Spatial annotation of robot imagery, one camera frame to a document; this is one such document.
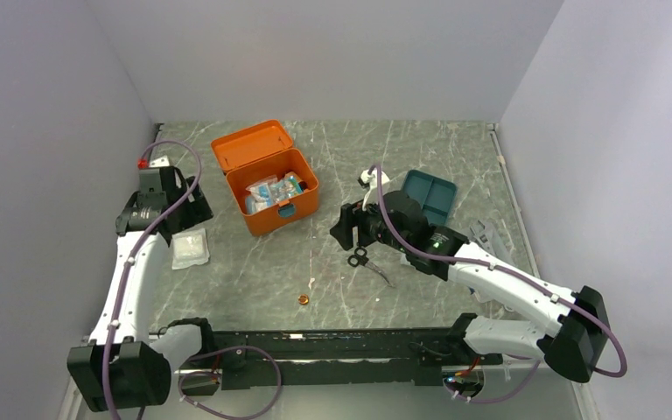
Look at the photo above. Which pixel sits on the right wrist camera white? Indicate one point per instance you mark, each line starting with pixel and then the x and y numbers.
pixel 369 180

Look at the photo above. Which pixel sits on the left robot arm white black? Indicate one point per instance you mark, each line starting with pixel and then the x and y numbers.
pixel 143 244

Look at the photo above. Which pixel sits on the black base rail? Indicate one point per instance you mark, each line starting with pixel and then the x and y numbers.
pixel 421 356

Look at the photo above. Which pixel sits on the teal plastic tray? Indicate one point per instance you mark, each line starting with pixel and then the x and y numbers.
pixel 435 195

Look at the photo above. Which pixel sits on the small teal bandage pack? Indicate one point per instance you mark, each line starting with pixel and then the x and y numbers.
pixel 286 188

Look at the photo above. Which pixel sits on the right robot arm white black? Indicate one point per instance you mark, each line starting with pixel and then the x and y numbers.
pixel 566 329

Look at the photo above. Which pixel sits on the orange medicine box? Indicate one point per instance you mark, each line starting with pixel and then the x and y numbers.
pixel 259 152

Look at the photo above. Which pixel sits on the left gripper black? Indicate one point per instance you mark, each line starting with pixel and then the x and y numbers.
pixel 196 212

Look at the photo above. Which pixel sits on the black handled scissors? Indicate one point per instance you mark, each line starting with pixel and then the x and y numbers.
pixel 359 257

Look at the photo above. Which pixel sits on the blue cotton swab pack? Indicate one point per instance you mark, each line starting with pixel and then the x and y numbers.
pixel 260 195

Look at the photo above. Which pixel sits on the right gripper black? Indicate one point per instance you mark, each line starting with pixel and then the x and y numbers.
pixel 349 217

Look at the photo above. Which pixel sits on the white gauze pack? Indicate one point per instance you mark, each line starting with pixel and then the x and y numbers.
pixel 189 248

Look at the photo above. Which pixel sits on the clear plastic case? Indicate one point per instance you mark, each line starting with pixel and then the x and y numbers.
pixel 485 234

